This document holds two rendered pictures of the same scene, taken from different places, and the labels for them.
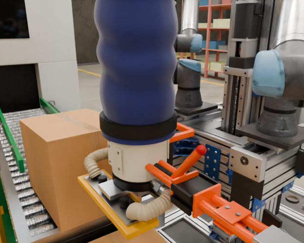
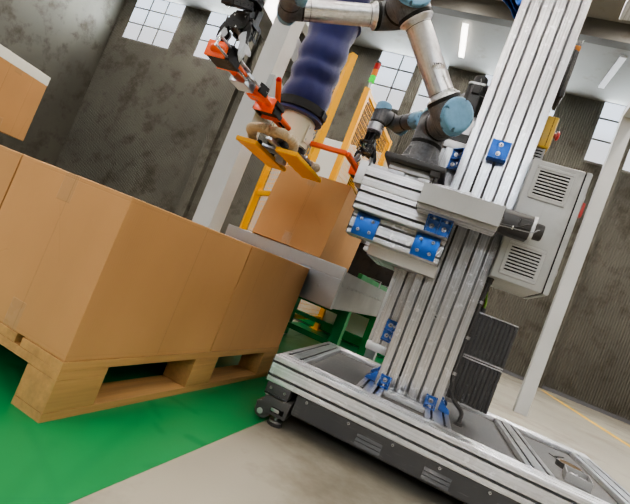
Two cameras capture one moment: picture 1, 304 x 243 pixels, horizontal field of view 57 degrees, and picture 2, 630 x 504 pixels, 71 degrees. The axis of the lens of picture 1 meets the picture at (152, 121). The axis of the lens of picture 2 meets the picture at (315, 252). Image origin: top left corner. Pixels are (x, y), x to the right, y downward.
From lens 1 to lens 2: 1.91 m
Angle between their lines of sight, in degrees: 57
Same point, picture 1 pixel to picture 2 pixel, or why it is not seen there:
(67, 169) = (283, 190)
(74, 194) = (276, 209)
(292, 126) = (416, 151)
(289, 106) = (420, 133)
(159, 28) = (313, 43)
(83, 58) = (566, 386)
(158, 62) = (306, 60)
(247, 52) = not seen: hidden behind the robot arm
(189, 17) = not seen: hidden behind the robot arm
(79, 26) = (581, 336)
